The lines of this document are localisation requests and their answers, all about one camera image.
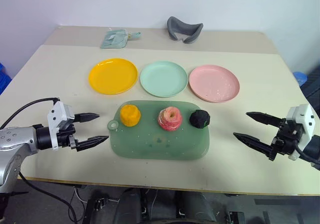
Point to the light green dustpan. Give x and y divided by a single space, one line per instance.
115 39

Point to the dark rounded shape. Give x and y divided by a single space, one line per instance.
130 206

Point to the yellow plate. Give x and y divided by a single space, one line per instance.
113 76

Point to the blue plastic crate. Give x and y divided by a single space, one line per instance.
4 80

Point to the pink red toy apple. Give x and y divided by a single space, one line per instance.
170 118

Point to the mint green plate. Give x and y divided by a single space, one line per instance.
163 78

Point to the black ribbed case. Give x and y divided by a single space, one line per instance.
312 91

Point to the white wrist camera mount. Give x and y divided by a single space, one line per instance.
58 113
301 118

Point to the blue capped container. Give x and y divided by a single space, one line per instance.
300 78

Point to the dark green toy fruit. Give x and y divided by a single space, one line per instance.
199 118

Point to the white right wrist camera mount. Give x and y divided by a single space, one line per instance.
301 118

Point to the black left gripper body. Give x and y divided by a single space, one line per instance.
65 135

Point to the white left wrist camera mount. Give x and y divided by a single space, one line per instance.
58 113

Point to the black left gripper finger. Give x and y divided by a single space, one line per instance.
91 142
87 117

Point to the grey curved foam pad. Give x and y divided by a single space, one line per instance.
184 31

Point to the orange toy fruit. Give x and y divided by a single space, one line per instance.
130 115

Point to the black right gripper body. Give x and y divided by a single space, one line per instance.
285 140

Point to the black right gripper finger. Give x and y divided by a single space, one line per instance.
252 142
265 118

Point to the pink plate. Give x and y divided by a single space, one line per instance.
214 83

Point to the translucent green cutting board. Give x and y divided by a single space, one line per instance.
160 143

